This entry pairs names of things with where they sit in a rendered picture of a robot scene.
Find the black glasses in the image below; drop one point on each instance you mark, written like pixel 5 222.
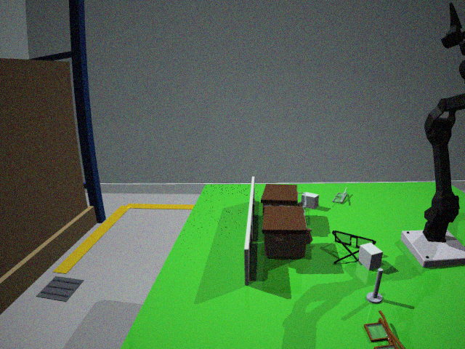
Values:
pixel 345 238

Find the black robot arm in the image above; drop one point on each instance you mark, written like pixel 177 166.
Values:
pixel 444 203

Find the white thin panel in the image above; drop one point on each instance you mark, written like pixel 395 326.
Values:
pixel 249 233

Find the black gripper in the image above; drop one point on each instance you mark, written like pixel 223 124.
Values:
pixel 454 36

